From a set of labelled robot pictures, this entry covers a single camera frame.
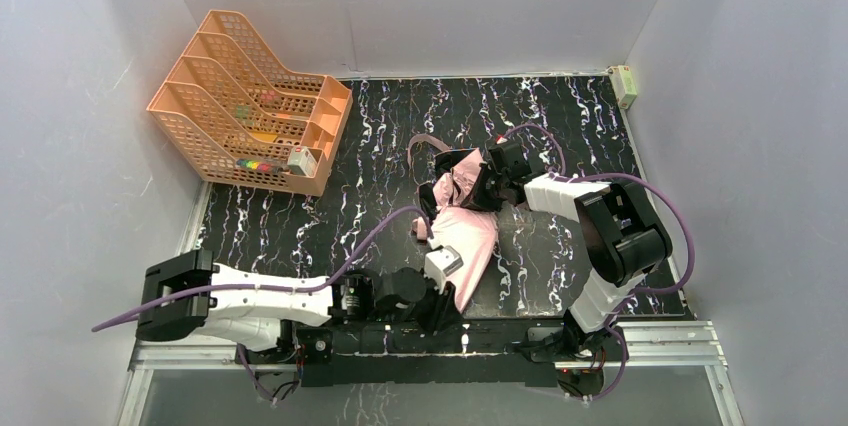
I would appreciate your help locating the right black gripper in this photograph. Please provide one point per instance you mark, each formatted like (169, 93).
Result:
(477, 188)

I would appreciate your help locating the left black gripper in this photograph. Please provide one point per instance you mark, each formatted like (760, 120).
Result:
(439, 303)

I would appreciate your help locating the pink and black folding umbrella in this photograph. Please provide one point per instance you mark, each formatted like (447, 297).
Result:
(473, 234)

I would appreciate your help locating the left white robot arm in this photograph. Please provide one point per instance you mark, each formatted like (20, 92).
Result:
(192, 295)

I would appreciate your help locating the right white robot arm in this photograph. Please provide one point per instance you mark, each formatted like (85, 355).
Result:
(623, 236)

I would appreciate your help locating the small white red box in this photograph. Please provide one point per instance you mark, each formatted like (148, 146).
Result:
(302, 162)

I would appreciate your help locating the colourful marker set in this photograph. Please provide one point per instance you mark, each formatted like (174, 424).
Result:
(259, 166)

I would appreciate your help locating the orange plastic file organizer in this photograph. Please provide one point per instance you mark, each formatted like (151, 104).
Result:
(229, 97)

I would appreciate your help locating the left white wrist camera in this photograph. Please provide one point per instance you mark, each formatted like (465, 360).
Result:
(441, 263)

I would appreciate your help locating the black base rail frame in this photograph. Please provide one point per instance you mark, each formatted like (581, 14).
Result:
(526, 351)

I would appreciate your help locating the white green wall socket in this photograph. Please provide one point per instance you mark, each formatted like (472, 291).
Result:
(624, 85)

